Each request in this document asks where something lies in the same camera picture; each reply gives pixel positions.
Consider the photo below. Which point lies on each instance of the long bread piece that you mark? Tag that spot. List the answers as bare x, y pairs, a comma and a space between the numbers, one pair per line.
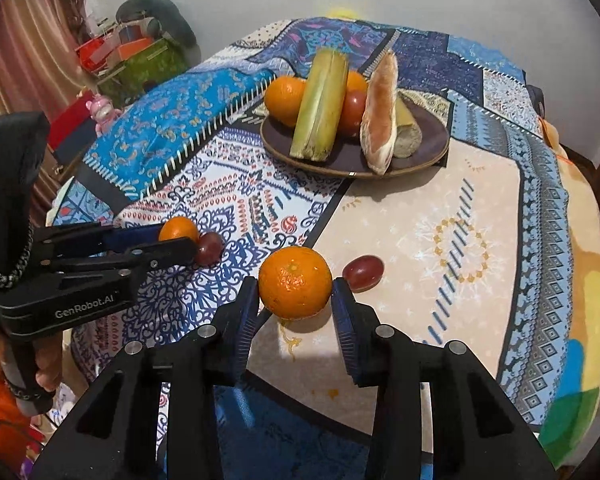
380, 120

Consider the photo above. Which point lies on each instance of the orange box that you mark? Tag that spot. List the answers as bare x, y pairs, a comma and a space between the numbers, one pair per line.
135, 46

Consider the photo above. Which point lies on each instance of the pink toy figure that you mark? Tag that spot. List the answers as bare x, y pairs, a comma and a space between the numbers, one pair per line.
102, 110

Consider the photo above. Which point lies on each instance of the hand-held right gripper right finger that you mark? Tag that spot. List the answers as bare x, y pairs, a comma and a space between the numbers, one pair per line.
345, 320

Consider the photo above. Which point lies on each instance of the small tangerine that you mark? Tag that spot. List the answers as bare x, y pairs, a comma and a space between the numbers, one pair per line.
179, 229
295, 280

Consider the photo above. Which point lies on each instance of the patchwork patterned blanket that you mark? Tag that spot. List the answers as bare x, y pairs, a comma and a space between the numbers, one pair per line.
430, 220

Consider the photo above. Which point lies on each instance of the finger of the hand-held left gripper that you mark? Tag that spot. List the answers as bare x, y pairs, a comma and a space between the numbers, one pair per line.
170, 255
135, 235

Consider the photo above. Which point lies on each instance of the colourful cartoon blanket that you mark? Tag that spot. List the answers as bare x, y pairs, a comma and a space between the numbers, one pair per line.
585, 285

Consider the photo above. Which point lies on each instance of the blue patterned pillow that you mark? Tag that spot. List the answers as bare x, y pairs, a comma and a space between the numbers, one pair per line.
170, 120

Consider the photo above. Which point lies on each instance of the yellow sugarcane piece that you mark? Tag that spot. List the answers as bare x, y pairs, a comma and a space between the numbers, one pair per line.
410, 132

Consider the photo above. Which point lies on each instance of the striped brown curtain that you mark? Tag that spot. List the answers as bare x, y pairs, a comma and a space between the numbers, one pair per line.
20, 60

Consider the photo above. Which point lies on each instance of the green sugarcane piece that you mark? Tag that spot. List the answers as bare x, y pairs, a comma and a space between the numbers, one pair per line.
320, 105

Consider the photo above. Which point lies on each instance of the red tomato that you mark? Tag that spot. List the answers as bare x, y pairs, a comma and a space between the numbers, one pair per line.
352, 112

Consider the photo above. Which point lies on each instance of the orange cloth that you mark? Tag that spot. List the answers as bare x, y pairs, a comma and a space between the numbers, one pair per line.
0, 410

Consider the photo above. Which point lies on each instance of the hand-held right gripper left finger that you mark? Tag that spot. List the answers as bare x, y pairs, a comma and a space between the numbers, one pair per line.
247, 310

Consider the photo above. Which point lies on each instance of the large orange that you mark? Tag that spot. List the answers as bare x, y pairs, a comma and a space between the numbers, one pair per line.
356, 82
285, 97

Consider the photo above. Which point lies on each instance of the person's left hand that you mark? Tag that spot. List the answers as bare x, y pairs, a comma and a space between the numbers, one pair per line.
49, 367

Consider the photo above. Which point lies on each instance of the green storage box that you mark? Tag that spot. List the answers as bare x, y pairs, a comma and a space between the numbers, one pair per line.
150, 65

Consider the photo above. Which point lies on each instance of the purple plate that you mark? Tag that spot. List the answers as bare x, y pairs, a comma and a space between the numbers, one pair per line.
420, 155

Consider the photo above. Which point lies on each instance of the dark red grape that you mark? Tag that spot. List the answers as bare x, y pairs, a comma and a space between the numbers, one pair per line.
362, 272
209, 248

